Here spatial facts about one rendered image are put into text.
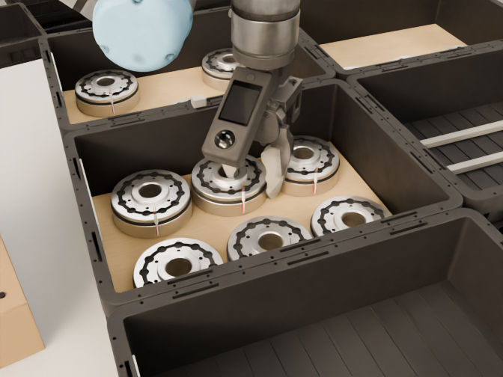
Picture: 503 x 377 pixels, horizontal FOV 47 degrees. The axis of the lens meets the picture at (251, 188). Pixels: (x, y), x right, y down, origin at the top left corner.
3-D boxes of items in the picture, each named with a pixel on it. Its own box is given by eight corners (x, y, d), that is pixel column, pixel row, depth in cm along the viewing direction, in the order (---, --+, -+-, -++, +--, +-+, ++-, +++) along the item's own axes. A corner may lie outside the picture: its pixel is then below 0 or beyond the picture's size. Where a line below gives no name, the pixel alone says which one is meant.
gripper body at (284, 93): (301, 119, 77) (310, 33, 69) (277, 154, 71) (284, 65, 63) (248, 105, 79) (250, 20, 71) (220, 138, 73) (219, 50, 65)
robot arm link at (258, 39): (285, 28, 60) (214, 13, 62) (282, 68, 63) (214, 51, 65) (309, 1, 65) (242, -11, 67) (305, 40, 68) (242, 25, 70)
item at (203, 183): (204, 209, 74) (204, 206, 73) (183, 164, 81) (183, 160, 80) (278, 191, 76) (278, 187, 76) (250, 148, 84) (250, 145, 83)
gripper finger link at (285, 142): (298, 170, 74) (290, 109, 69) (294, 177, 73) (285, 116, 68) (264, 167, 76) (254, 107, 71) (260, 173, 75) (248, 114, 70)
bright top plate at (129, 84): (79, 108, 92) (78, 104, 92) (72, 78, 99) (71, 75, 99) (143, 96, 95) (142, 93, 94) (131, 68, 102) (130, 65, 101)
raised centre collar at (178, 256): (162, 292, 63) (162, 288, 62) (152, 260, 66) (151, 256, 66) (206, 280, 64) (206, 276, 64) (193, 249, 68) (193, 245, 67)
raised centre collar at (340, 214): (340, 239, 69) (341, 235, 68) (327, 212, 72) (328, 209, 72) (379, 233, 70) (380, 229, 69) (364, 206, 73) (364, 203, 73)
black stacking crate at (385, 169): (122, 381, 60) (105, 312, 53) (79, 204, 81) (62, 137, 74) (445, 276, 71) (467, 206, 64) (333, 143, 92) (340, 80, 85)
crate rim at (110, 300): (106, 326, 54) (102, 310, 52) (63, 148, 75) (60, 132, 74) (465, 219, 65) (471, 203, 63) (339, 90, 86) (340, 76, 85)
